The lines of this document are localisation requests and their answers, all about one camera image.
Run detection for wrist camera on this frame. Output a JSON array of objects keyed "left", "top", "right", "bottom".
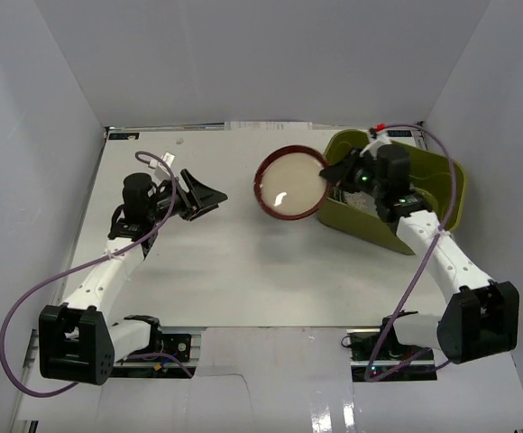
[
  {"left": 149, "top": 152, "right": 175, "bottom": 180},
  {"left": 369, "top": 124, "right": 391, "bottom": 145}
]

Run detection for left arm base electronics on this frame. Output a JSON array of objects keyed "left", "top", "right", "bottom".
[{"left": 111, "top": 331, "right": 201, "bottom": 380}]

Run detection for papers at back edge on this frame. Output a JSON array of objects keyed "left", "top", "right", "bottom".
[{"left": 225, "top": 121, "right": 313, "bottom": 131}]

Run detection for olive green plastic bin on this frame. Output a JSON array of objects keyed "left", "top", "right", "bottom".
[{"left": 317, "top": 128, "right": 452, "bottom": 255}]

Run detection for grey deer plate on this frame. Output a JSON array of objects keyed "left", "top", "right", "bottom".
[{"left": 333, "top": 190, "right": 375, "bottom": 215}]

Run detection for dark red beige plate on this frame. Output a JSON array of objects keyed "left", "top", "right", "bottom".
[{"left": 253, "top": 145, "right": 329, "bottom": 221}]

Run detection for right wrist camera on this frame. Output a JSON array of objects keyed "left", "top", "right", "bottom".
[{"left": 369, "top": 124, "right": 391, "bottom": 145}]

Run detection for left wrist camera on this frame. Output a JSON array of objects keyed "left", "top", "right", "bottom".
[{"left": 149, "top": 152, "right": 175, "bottom": 180}]

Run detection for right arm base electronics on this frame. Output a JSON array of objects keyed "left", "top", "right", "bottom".
[{"left": 340, "top": 327, "right": 437, "bottom": 382}]

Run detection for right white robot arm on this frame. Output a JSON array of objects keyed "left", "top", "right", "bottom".
[{"left": 320, "top": 144, "right": 519, "bottom": 364}]

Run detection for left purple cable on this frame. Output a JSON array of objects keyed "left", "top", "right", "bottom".
[{"left": 0, "top": 151, "right": 195, "bottom": 399}]

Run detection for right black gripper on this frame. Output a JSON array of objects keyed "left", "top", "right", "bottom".
[{"left": 320, "top": 147, "right": 386, "bottom": 199}]

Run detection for purple cable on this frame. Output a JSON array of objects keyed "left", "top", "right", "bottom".
[
  {"left": 0, "top": 151, "right": 195, "bottom": 399},
  {"left": 362, "top": 124, "right": 457, "bottom": 383}
]

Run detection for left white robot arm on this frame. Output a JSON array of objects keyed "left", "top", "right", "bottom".
[{"left": 38, "top": 170, "right": 227, "bottom": 385}]

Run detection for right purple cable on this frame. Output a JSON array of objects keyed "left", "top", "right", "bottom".
[{"left": 362, "top": 124, "right": 457, "bottom": 383}]

